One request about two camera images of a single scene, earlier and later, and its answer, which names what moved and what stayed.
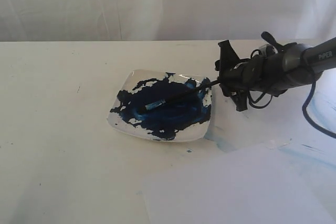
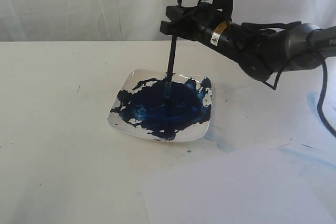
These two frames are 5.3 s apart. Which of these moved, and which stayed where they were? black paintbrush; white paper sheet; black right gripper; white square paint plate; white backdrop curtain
Moved: black right gripper; black paintbrush
Stayed: white square paint plate; white backdrop curtain; white paper sheet
